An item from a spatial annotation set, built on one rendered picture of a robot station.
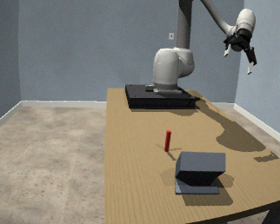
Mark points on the grey square panel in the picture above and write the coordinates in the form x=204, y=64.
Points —
x=196, y=172

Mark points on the red rectangular block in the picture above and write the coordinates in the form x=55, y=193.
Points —
x=167, y=142

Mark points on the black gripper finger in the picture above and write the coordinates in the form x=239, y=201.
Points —
x=251, y=57
x=228, y=44

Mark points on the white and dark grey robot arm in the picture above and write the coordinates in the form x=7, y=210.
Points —
x=168, y=66

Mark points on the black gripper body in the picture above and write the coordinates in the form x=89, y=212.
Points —
x=245, y=35

